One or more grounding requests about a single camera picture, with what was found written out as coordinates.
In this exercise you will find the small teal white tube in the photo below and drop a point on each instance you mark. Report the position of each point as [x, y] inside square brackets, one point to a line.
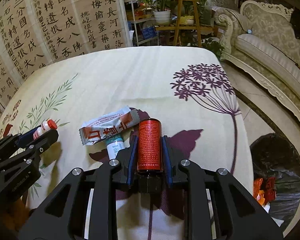
[114, 144]

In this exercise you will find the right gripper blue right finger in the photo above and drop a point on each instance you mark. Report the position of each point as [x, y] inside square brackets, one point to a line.
[171, 157]

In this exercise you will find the metal wire shelf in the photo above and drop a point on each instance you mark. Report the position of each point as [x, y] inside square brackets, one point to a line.
[139, 16]

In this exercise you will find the wooden plant stand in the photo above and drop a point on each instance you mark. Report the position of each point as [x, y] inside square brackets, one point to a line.
[176, 27]

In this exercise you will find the calligraphy folding screen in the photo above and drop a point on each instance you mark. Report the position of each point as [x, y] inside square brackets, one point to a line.
[37, 33]

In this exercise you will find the black trash bag bin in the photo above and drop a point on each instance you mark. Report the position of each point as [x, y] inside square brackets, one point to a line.
[275, 156]

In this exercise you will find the orange trash in bin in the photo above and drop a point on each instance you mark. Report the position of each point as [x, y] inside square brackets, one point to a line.
[264, 190]

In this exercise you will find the small floor plant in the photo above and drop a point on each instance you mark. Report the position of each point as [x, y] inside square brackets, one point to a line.
[213, 45]

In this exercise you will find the blue basket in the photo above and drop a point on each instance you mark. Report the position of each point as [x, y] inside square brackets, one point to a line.
[148, 32]

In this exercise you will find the red white snack wrapper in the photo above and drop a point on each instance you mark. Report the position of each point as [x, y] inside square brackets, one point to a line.
[108, 125]

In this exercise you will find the floral cream tablecloth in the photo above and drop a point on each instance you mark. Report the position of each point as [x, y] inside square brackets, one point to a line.
[76, 195]

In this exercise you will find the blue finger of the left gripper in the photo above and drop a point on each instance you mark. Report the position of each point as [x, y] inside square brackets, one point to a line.
[27, 139]
[49, 138]

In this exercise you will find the small white bottle red cap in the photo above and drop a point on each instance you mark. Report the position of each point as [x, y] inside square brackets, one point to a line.
[44, 127]

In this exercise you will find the red bottle black cap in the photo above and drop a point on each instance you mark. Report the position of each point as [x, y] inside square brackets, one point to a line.
[149, 162]

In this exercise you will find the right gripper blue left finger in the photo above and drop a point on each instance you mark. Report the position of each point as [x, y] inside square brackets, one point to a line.
[128, 160]

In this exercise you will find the yellow flower pot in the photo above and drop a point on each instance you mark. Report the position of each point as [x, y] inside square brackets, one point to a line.
[186, 20]

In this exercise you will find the ornate cream sofa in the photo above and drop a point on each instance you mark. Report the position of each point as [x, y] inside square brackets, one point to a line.
[260, 40]

